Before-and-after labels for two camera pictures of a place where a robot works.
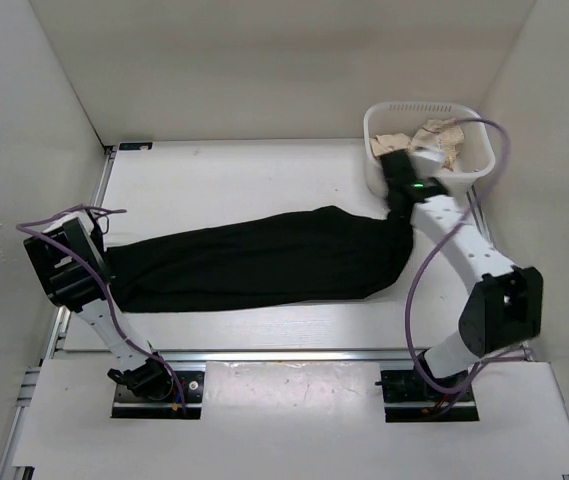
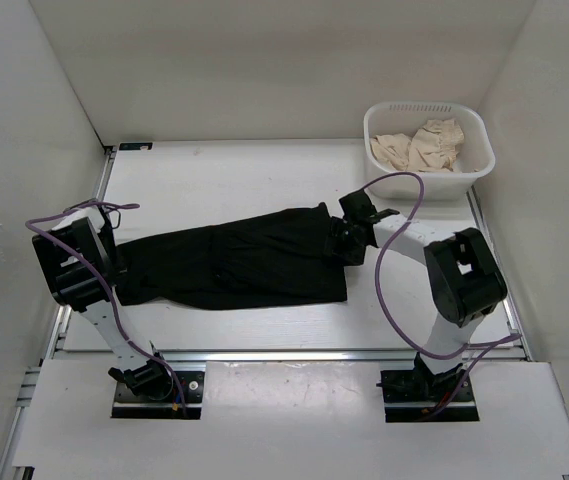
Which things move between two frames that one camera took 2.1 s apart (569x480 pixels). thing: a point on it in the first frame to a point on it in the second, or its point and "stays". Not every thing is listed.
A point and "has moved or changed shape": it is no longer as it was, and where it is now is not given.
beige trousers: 442,135 stays
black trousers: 341,254 has moved or changed shape
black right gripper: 422,178 to 337,226
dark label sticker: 135,145 stays
